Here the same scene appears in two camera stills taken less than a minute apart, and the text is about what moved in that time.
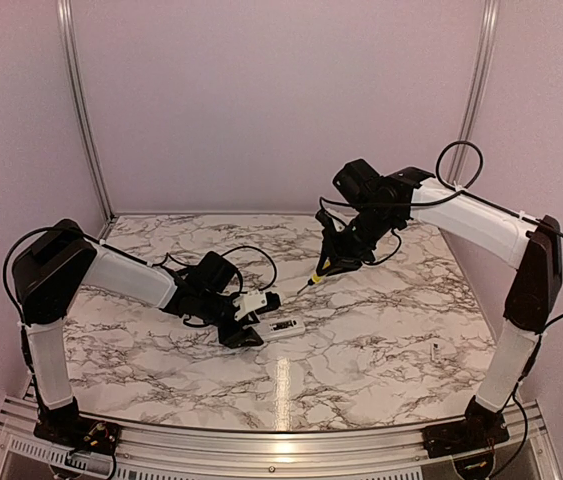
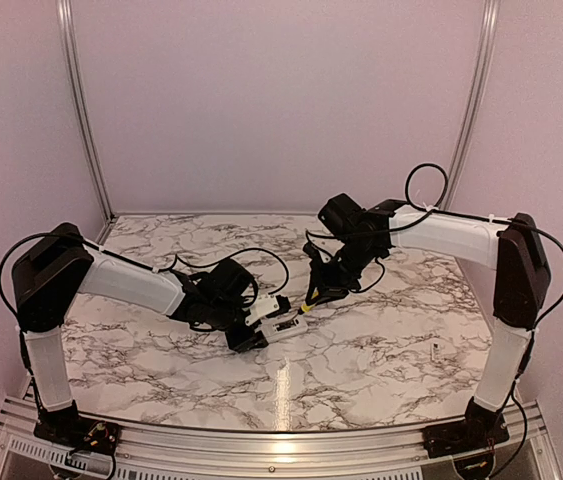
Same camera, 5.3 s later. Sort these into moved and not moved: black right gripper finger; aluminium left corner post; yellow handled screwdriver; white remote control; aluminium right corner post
Moved: black right gripper finger; yellow handled screwdriver
Not moved: aluminium right corner post; white remote control; aluminium left corner post
